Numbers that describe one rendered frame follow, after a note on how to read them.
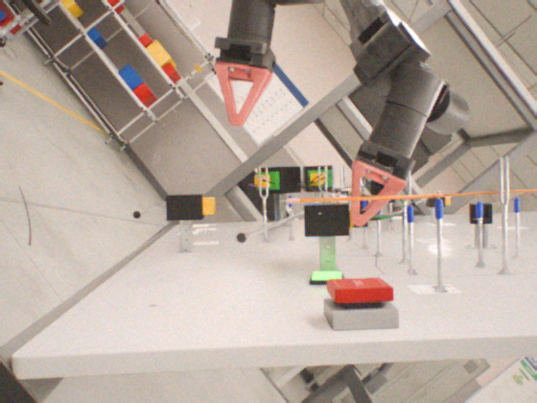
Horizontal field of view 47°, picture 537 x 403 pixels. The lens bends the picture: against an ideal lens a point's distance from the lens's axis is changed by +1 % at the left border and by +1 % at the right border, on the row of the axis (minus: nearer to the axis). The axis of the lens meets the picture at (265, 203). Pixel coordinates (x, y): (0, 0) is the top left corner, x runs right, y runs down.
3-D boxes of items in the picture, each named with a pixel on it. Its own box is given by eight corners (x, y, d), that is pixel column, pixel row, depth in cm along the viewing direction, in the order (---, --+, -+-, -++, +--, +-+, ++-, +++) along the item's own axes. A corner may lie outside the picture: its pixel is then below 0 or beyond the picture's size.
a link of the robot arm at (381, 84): (347, 63, 81) (397, 16, 78) (390, 92, 90) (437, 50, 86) (388, 128, 75) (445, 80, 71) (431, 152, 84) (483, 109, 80)
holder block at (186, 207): (136, 250, 109) (134, 195, 108) (205, 248, 109) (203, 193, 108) (131, 254, 104) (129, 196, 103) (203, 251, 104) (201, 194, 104)
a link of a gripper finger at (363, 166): (379, 232, 80) (408, 166, 79) (382, 238, 73) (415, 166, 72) (331, 211, 80) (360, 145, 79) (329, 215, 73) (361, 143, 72)
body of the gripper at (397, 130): (402, 174, 82) (425, 123, 81) (409, 176, 72) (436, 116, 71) (357, 154, 82) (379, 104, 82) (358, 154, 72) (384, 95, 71)
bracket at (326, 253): (319, 270, 81) (318, 232, 81) (338, 270, 81) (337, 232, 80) (318, 276, 76) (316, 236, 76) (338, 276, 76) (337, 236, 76)
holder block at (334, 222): (307, 233, 81) (306, 202, 81) (349, 232, 80) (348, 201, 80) (304, 236, 77) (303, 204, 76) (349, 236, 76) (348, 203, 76)
